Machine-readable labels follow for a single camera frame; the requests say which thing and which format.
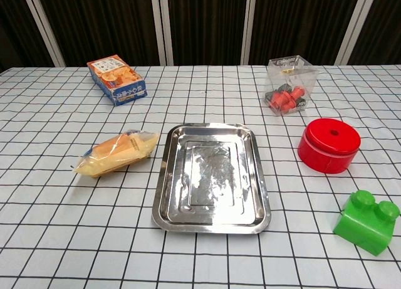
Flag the bread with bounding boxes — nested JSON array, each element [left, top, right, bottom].
[[73, 129, 160, 179]]

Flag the stainless steel tray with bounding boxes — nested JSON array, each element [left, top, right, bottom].
[[152, 122, 272, 236]]

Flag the red plugs with black parts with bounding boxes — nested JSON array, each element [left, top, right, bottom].
[[266, 85, 307, 114]]

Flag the blue orange snack box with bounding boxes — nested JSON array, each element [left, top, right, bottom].
[[86, 54, 148, 107]]

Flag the clear plastic box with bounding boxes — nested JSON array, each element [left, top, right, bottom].
[[264, 55, 320, 116]]

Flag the red round plastic container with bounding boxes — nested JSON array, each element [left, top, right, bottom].
[[297, 118, 362, 175]]

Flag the white checkered tablecloth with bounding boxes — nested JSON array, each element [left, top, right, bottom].
[[0, 64, 401, 289]]

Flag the green plastic building block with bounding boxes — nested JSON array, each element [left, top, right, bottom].
[[332, 190, 401, 256]]

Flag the white partition frame post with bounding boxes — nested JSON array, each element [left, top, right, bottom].
[[240, 0, 258, 66], [149, 0, 175, 66], [20, 0, 66, 67], [335, 0, 376, 65]]

